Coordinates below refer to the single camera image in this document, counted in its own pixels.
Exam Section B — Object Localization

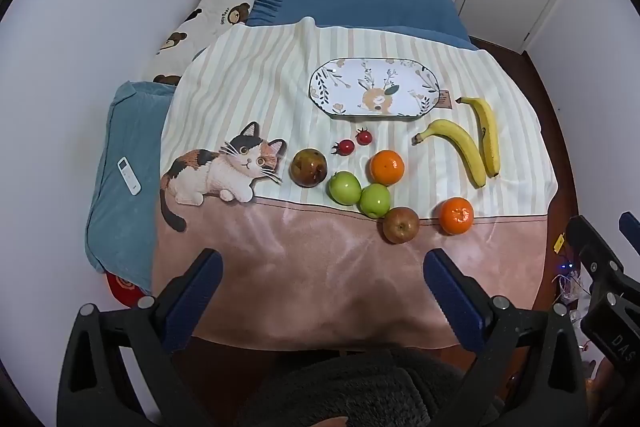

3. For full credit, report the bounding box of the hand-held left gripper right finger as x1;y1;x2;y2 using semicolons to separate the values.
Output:
424;248;588;427

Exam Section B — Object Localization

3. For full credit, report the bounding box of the teal pillow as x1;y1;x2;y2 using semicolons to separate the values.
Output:
86;81;176;294

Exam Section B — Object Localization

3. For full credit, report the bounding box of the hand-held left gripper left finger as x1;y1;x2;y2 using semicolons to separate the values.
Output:
56;248;224;427

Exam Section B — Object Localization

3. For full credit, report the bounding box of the long curved yellow banana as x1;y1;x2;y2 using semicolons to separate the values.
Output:
412;119;487;188

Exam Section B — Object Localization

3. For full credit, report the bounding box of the dark fuzzy clothing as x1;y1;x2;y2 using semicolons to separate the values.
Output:
240;347;501;427

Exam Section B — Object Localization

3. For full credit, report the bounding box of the orange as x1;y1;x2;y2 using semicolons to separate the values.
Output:
370;149;405;186
439;197;475;236

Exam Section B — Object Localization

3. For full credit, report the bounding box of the reddish brown apple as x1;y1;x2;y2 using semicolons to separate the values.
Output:
383;207;420;245

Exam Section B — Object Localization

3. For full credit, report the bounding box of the green apple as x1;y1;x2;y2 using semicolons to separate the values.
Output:
360;183;392;219
328;171;362;206

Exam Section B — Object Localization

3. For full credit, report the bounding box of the red round cushion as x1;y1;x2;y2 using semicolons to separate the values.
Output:
105;272;151;308

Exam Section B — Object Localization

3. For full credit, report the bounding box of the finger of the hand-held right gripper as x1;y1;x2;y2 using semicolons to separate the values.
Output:
566;215;627;303
618;211;640;255

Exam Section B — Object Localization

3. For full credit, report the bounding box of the fairy light wire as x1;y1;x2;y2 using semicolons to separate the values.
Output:
550;262;596;323

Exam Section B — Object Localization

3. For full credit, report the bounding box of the blue pillow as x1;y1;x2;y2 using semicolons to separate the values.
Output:
245;0;481;52

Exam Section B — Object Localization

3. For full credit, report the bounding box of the oval floral ceramic plate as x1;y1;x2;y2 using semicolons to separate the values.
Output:
308;58;442;122

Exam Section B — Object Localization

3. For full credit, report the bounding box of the striped cat print blanket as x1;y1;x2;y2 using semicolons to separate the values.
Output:
151;17;559;351

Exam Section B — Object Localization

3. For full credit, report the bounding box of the white remote control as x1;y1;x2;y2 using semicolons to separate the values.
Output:
117;157;143;196

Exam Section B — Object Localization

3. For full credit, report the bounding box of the dark mottled brown apple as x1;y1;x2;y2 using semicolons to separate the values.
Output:
291;148;329;188

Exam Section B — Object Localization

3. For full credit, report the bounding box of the short yellow banana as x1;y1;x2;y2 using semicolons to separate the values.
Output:
455;96;501;178

